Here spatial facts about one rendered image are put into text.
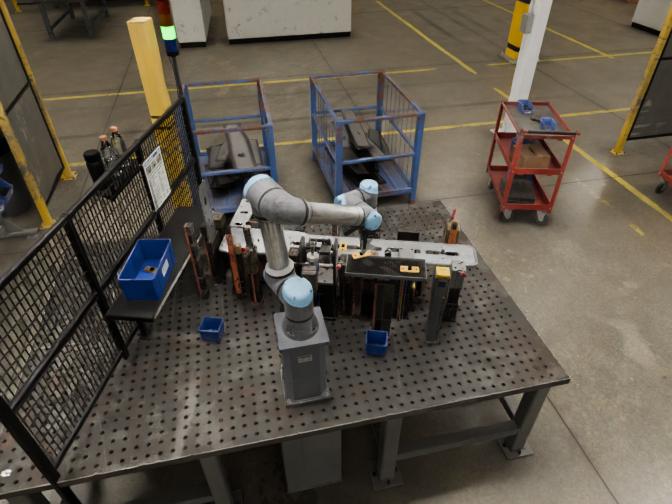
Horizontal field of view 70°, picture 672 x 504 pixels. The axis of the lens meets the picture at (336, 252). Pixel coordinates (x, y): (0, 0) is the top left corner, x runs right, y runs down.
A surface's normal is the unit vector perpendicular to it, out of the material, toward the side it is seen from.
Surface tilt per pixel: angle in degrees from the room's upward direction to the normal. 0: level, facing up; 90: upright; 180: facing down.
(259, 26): 90
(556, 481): 0
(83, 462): 0
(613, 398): 0
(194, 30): 90
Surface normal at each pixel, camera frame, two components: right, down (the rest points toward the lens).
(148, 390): 0.00, -0.78
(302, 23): 0.22, 0.61
